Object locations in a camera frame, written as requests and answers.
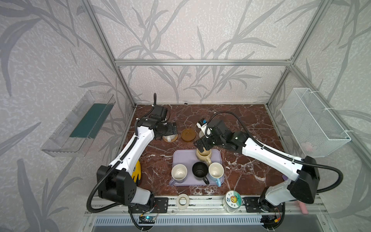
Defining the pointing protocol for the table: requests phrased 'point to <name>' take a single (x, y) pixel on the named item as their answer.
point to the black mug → (200, 170)
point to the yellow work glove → (136, 171)
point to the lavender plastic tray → (188, 157)
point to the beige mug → (204, 156)
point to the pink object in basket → (306, 146)
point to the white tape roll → (180, 207)
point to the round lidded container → (231, 201)
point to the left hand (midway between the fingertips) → (169, 130)
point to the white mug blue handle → (216, 171)
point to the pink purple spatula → (303, 208)
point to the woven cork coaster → (166, 140)
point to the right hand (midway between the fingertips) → (199, 138)
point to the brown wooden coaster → (188, 135)
